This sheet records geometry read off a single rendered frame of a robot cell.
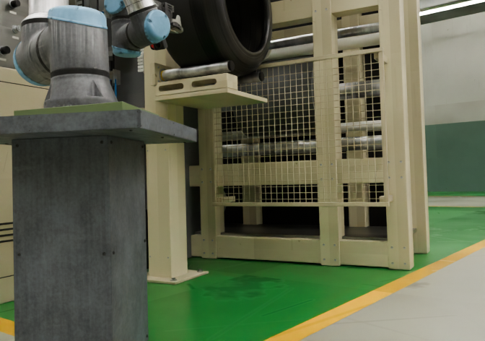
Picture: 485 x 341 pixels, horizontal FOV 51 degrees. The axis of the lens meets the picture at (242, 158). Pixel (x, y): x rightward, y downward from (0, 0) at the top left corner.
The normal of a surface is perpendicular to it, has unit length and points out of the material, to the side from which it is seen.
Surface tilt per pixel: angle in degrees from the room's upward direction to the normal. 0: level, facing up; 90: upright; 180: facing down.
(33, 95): 90
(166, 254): 90
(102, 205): 90
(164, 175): 90
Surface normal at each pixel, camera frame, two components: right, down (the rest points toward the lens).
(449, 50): -0.62, 0.00
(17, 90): 0.88, -0.04
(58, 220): -0.15, -0.03
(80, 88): 0.22, -0.39
